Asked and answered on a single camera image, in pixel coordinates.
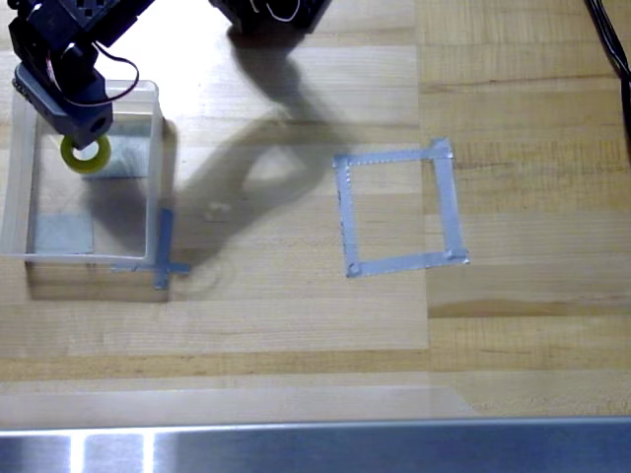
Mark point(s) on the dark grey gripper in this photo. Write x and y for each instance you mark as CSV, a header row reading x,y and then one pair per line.
x,y
88,129

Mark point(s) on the metal table edge rail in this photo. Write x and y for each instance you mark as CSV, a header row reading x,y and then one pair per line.
x,y
345,448

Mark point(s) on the clear plastic container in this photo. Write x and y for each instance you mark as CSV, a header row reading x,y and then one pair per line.
x,y
154,197

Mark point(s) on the blue-grey tape strip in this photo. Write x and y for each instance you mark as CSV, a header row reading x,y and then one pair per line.
x,y
178,268
162,246

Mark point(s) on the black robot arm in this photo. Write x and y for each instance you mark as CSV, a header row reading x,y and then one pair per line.
x,y
74,15

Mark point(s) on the large grey tape patch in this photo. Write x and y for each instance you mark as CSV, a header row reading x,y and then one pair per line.
x,y
130,153

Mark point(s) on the small grey tape patch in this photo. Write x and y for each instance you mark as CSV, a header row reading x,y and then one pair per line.
x,y
64,234

